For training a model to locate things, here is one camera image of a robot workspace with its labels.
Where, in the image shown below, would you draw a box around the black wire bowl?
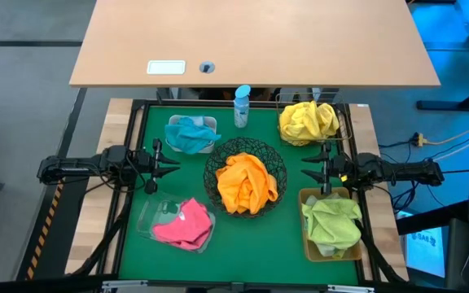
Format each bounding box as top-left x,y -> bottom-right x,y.
203,136 -> 289,220

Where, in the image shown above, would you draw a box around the teal microfiber towel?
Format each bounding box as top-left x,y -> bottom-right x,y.
164,116 -> 222,156

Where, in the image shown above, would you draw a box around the black panel hazard stripes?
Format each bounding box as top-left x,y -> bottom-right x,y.
16,174 -> 91,282

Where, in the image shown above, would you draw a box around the pale blue printed panel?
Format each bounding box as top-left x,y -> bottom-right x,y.
404,225 -> 450,279

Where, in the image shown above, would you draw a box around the pale grey microfiber towel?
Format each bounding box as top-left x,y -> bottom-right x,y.
191,116 -> 216,128

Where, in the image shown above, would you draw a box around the tan rectangular tray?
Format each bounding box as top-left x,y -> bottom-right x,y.
298,186 -> 364,263

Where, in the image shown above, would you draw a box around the beige desk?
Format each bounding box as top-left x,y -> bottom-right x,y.
68,0 -> 442,89

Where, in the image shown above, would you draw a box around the clear plastic container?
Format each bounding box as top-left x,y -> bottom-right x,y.
135,194 -> 217,255

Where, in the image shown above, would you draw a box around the black desk leg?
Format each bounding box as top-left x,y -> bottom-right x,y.
416,79 -> 469,112

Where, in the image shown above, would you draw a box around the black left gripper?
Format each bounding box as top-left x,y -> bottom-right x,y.
130,138 -> 182,195

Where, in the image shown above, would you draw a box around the spray bottle blue cap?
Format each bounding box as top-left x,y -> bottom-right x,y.
233,84 -> 252,129

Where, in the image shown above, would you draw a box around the black cable bundle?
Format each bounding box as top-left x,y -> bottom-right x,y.
375,138 -> 469,215

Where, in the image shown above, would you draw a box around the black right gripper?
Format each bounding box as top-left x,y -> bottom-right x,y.
300,140 -> 361,197

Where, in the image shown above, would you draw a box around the black table frame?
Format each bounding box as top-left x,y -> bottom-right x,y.
95,97 -> 409,286

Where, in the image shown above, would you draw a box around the white plastic bin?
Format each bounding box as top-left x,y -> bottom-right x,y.
165,114 -> 219,155

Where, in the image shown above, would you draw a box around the copper wire basket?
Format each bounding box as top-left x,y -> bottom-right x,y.
275,92 -> 353,147

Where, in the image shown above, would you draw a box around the black side desk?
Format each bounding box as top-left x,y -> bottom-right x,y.
395,199 -> 469,293

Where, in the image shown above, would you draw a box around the pink microfiber towel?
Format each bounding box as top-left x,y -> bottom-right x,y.
151,197 -> 214,251

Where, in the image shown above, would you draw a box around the green table mat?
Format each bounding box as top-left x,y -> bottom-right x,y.
118,104 -> 360,286

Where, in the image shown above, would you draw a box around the white rectangular desk plate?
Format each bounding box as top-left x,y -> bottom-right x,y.
146,59 -> 187,76

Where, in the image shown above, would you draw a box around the round desk grommet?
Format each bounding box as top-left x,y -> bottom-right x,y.
198,60 -> 217,75

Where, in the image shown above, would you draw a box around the light green microfiber towel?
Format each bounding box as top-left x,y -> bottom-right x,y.
304,193 -> 348,260
301,197 -> 364,251

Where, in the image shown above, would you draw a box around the orange microfiber towel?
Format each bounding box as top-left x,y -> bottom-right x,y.
217,152 -> 266,180
215,162 -> 279,216

